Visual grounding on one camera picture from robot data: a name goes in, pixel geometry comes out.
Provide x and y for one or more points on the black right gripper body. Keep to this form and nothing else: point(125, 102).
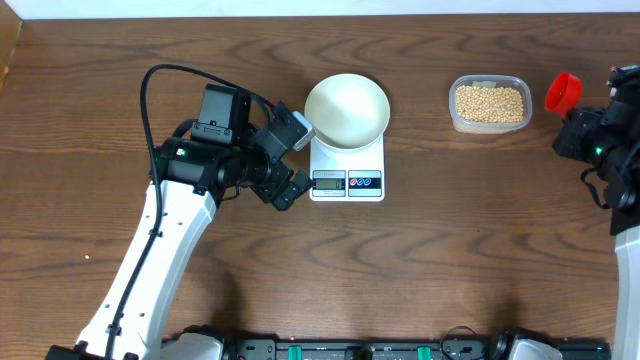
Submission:
point(585, 138)

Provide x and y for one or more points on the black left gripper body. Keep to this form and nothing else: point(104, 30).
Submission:
point(277, 174)

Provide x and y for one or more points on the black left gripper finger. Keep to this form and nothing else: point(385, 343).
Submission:
point(287, 197)
point(302, 180)

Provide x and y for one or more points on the red measuring scoop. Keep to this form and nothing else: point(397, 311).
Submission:
point(563, 94)

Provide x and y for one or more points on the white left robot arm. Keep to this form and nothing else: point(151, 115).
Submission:
point(196, 165)

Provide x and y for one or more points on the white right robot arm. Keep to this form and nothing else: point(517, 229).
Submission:
point(607, 139)

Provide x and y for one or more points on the white digital kitchen scale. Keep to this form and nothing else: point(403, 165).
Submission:
point(347, 175)

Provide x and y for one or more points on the cream ceramic bowl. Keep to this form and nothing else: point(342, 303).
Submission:
point(348, 111)

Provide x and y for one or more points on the clear plastic soybean container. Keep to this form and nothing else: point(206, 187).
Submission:
point(490, 104)

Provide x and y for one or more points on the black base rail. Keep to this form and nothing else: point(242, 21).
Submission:
point(269, 349)

